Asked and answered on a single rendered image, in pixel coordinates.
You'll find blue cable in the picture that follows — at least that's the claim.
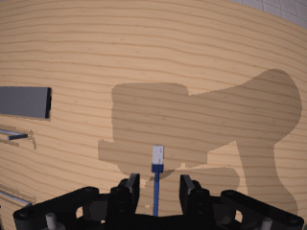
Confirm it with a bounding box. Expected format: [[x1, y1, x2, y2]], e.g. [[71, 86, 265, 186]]
[[153, 172, 159, 217]]

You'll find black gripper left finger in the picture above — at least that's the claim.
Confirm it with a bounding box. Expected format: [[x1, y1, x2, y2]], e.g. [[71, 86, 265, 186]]
[[12, 173, 140, 230]]

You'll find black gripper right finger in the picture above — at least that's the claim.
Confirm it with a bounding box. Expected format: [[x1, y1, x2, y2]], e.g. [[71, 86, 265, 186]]
[[179, 174, 304, 230]]

